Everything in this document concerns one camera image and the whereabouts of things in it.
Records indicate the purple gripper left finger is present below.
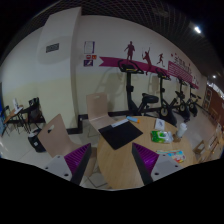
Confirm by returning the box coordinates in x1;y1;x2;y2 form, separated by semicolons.
44;143;92;185

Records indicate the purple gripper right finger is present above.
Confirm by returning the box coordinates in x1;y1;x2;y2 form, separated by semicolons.
132;143;182;185

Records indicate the colourful printed packet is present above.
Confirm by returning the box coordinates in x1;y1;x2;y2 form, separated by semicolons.
157;150;186;163

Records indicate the green wet wipes pack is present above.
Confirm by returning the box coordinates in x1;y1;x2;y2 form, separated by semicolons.
151;131;173;143

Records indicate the round wooden table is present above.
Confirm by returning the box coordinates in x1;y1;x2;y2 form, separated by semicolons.
97;116;195;189

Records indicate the near beige plywood chair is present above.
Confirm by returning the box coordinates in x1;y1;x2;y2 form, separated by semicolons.
38;114;96;177

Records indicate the beige plywood chair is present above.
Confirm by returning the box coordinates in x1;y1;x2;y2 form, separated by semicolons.
38;114;96;177
86;92;115;131

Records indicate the black waste bin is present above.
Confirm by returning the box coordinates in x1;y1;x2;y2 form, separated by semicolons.
28;129;45;153

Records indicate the white plastic bottle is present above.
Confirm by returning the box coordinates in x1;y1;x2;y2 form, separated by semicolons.
176;123;187;138

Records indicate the blue and orange tube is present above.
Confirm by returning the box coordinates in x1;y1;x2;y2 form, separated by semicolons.
126;116;140;123

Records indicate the black exercise bike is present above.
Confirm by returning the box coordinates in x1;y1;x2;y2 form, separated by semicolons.
155;68;177;126
117;59;159;116
177;77;190;122
187;93;200;117

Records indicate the nearest black exercise bike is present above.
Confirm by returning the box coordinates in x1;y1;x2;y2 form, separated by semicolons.
117;59;159;116

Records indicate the far beige plywood chair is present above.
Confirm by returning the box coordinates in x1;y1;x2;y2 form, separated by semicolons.
86;92;115;131

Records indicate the small wooden side table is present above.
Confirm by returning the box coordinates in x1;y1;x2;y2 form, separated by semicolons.
4;105;23;130

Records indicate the farthest black exercise bike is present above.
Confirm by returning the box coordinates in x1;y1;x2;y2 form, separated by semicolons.
187;93;200;117

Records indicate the black chair by wall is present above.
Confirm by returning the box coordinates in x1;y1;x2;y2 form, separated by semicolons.
23;97;45;127

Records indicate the purple wall sign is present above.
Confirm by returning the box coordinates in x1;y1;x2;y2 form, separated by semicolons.
84;60;93;67

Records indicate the grey wall vent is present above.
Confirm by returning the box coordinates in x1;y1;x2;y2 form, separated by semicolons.
46;43;59;53

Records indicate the white framed wall notice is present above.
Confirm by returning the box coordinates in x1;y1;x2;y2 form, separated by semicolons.
84;41;95;54

